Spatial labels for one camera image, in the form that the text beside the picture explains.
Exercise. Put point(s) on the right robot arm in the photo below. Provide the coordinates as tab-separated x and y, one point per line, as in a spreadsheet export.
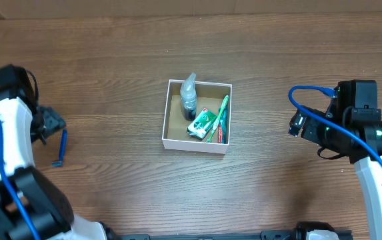
351	127

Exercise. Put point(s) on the toothpaste tube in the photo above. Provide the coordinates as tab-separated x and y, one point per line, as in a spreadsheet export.
222	126

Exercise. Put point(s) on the green toothbrush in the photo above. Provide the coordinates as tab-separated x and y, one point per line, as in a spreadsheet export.
216	122

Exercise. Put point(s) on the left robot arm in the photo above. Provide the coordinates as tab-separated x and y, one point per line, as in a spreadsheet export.
31	206

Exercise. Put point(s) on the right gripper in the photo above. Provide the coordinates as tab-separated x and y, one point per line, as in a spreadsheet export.
309	124

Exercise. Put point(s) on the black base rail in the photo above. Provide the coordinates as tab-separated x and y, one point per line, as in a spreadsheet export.
303	230

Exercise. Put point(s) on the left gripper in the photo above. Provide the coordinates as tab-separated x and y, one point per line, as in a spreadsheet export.
52	120

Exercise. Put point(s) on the blue razor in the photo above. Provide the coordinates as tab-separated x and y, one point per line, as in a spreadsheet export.
59	162

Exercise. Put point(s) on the pump soap bottle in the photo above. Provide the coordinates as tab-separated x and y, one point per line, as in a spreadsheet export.
188	97

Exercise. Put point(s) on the green soap bar pack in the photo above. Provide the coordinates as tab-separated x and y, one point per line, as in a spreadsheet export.
202	124

